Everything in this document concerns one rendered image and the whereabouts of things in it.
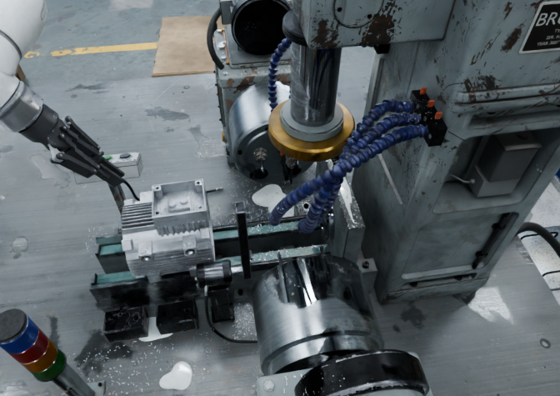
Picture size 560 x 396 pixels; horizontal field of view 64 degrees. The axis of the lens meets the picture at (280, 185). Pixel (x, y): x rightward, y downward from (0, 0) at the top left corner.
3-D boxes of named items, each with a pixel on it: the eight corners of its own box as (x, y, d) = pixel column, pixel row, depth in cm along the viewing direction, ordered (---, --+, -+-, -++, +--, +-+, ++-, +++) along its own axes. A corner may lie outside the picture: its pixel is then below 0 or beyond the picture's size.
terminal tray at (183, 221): (206, 197, 113) (202, 177, 108) (209, 230, 106) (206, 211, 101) (157, 203, 112) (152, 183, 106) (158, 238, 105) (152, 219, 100)
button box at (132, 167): (143, 167, 130) (140, 150, 127) (140, 177, 123) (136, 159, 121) (82, 174, 128) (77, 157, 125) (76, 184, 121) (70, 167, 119)
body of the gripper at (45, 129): (38, 121, 84) (78, 149, 91) (47, 93, 90) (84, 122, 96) (11, 139, 86) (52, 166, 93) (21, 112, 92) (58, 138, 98)
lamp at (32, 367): (59, 339, 89) (51, 329, 85) (54, 369, 85) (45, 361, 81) (27, 343, 88) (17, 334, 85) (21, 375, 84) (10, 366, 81)
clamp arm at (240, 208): (252, 268, 109) (247, 199, 90) (254, 278, 107) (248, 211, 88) (238, 269, 108) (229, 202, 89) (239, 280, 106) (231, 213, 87)
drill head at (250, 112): (297, 112, 160) (300, 50, 142) (320, 188, 136) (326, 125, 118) (227, 119, 158) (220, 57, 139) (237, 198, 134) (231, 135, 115)
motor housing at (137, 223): (212, 220, 127) (203, 174, 113) (217, 278, 115) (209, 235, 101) (140, 231, 125) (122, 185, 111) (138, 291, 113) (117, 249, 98)
